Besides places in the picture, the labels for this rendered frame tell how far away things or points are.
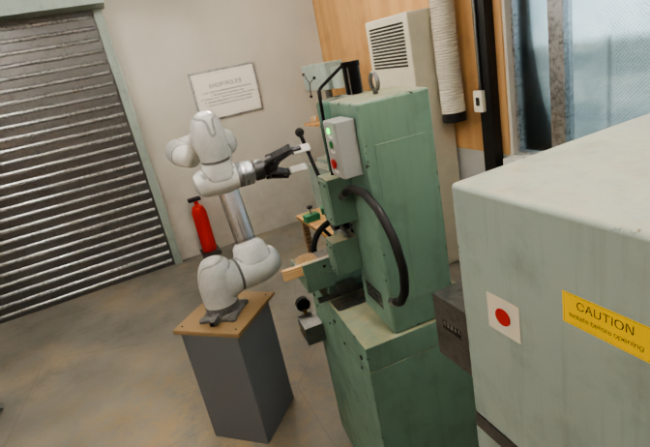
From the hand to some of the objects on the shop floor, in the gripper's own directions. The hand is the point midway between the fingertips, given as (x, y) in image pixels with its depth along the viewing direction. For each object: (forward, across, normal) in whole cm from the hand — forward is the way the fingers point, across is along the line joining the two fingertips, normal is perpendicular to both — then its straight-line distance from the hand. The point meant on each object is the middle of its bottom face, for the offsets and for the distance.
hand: (305, 157), depth 170 cm
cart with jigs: (+61, -190, -4) cm, 200 cm away
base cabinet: (+14, -72, -112) cm, 133 cm away
